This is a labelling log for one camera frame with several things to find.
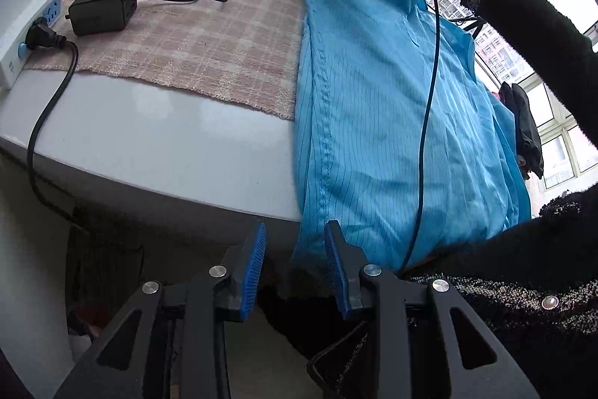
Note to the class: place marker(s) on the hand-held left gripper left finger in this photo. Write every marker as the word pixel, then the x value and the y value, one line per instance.
pixel 250 277

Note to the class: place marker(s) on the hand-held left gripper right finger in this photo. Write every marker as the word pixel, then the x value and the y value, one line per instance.
pixel 337 273

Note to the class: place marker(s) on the blue striped jacket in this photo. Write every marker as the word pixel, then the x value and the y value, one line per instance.
pixel 373 100

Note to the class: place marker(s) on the pink plaid blanket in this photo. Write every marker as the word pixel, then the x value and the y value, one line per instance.
pixel 210 39

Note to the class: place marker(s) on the person's black tweed jacket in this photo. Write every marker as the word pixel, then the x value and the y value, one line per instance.
pixel 514 301

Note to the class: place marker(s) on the black folded garment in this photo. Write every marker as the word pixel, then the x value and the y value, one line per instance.
pixel 528 128

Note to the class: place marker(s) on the black charger adapter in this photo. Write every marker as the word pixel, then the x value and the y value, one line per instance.
pixel 100 8

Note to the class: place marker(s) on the white power strip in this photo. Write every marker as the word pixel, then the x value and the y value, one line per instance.
pixel 18 34

